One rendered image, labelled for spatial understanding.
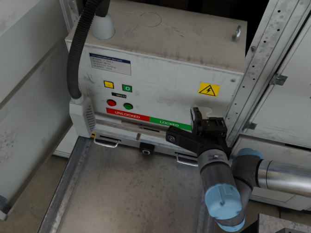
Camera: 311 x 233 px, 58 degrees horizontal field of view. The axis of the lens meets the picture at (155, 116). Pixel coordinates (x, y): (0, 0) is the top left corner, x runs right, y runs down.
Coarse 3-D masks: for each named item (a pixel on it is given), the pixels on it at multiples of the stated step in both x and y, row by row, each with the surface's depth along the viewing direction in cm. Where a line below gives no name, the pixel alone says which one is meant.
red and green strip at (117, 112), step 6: (108, 108) 101; (114, 114) 103; (120, 114) 102; (126, 114) 101; (132, 114) 100; (138, 114) 100; (144, 120) 102; (150, 120) 101; (156, 120) 100; (162, 120) 99; (174, 126) 101; (180, 126) 100; (186, 126) 99
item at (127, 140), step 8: (104, 136) 117; (112, 136) 115; (120, 136) 114; (128, 136) 115; (128, 144) 118; (136, 144) 116; (152, 144) 113; (160, 144) 113; (160, 152) 117; (168, 152) 116; (176, 152) 114; (184, 152) 113; (192, 152) 112
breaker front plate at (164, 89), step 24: (96, 48) 77; (96, 72) 86; (144, 72) 81; (168, 72) 79; (192, 72) 76; (216, 72) 74; (96, 96) 96; (144, 96) 90; (168, 96) 87; (192, 96) 85; (120, 120) 106; (168, 120) 98; (168, 144) 113
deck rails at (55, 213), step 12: (84, 144) 120; (72, 156) 110; (84, 156) 117; (72, 168) 113; (72, 180) 111; (60, 192) 105; (60, 204) 106; (204, 204) 108; (48, 216) 99; (60, 216) 103; (204, 216) 106; (48, 228) 101; (204, 228) 103
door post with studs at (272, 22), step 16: (272, 0) 77; (288, 0) 76; (272, 16) 80; (288, 16) 79; (256, 32) 86; (272, 32) 85; (256, 48) 91; (272, 48) 89; (256, 64) 96; (240, 96) 111
